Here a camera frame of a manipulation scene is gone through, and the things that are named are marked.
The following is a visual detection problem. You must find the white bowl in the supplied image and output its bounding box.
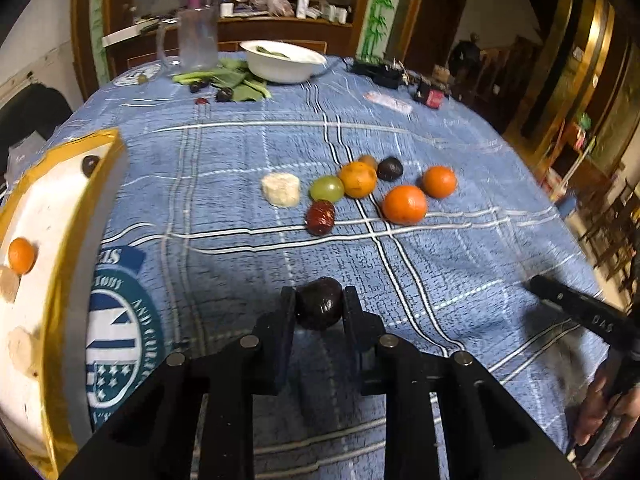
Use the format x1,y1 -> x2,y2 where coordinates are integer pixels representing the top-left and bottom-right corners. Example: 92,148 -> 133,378
239,40 -> 328,84

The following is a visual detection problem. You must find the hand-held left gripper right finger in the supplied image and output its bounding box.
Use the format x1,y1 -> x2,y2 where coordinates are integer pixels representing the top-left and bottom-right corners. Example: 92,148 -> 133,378
341,286 -> 583,480

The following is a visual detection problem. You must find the crumpled clear plastic bag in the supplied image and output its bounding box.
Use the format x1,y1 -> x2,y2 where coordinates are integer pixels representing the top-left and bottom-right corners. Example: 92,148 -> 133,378
235,0 -> 295,17

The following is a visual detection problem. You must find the red jujube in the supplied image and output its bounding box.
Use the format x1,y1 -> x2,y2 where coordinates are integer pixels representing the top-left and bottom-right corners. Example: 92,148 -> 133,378
305,200 -> 336,236

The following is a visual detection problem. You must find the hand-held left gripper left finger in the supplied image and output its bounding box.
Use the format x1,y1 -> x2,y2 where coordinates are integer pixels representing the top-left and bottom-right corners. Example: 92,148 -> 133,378
57,286 -> 298,480

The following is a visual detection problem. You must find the green grape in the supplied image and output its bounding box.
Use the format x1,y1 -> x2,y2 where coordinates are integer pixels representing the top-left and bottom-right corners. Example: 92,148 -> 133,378
308,175 -> 346,202

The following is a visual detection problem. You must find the long white box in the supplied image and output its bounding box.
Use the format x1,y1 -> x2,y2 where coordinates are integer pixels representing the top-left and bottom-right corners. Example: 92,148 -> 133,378
101,20 -> 181,48

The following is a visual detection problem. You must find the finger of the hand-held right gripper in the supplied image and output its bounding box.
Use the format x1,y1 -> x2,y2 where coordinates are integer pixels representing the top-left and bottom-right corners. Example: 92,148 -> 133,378
529,274 -> 562,311

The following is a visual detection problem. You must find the black power adapter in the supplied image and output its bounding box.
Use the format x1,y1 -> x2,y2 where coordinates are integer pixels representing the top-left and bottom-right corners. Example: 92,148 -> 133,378
350,59 -> 403,86

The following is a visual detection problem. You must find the white foam box gold rim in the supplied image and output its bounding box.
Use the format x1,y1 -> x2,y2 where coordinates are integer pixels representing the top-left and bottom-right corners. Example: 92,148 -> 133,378
0,129 -> 128,466

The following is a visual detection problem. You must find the pale banana piece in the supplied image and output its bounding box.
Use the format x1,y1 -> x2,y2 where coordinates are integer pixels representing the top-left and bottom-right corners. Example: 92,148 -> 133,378
7,326 -> 41,376
0,266 -> 21,303

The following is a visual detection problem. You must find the pink packet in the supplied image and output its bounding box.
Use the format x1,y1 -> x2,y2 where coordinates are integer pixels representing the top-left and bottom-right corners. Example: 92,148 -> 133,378
363,91 -> 413,113

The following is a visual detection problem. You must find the yellowish orange mandarin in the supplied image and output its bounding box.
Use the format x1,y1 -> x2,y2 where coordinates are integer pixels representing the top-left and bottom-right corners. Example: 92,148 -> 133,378
338,161 -> 378,199

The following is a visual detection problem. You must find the wooden partition cabinet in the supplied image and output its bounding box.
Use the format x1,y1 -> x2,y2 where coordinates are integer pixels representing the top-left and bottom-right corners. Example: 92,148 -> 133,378
70,0 -> 431,91

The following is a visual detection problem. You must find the clear glass pitcher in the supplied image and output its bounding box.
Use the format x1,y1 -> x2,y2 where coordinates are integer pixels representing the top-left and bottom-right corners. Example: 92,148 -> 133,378
156,7 -> 220,73

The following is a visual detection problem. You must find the green leafy vegetable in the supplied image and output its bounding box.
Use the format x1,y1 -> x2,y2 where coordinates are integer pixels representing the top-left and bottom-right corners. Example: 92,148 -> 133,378
172,57 -> 273,103

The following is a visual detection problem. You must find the wooden chair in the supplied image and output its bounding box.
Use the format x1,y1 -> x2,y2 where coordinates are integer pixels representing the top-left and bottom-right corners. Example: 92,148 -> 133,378
580,180 -> 640,301

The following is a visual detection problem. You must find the person's right hand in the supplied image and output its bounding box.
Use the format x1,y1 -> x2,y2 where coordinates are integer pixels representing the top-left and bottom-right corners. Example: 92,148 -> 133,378
574,370 -> 621,446

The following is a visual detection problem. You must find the black sofa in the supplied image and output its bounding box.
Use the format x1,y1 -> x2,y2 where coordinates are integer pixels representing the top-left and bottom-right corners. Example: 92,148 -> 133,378
0,85 -> 73,171

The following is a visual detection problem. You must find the round white banana slice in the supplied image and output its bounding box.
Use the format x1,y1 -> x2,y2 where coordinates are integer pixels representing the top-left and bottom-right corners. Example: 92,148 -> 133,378
261,172 -> 302,207

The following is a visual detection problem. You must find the dark bottle red label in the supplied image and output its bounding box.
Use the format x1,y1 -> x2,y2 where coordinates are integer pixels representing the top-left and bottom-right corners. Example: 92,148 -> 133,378
416,82 -> 448,108

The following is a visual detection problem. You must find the dark figure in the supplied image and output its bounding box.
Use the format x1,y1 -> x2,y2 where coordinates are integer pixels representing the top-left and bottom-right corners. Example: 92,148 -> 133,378
449,32 -> 485,92

